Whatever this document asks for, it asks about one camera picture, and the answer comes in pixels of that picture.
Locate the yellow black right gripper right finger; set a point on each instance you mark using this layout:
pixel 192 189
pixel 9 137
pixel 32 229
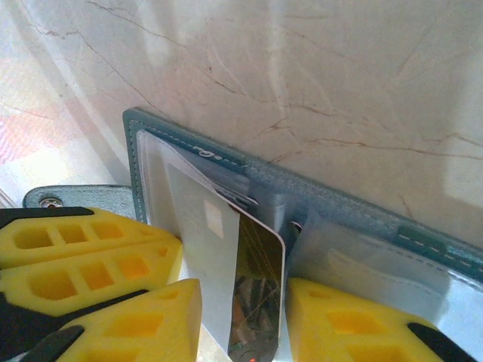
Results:
pixel 313 301

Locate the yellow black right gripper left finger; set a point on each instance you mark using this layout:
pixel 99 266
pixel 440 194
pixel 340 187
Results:
pixel 181 301

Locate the grey card with white square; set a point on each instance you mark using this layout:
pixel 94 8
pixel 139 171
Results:
pixel 211 264

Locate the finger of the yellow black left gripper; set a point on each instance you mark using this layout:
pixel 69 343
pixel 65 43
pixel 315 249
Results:
pixel 113 281
pixel 132 235

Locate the teal leather card holder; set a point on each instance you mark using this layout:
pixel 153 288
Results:
pixel 339 201

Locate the dark card with gold lines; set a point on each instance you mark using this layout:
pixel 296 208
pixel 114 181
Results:
pixel 260 264

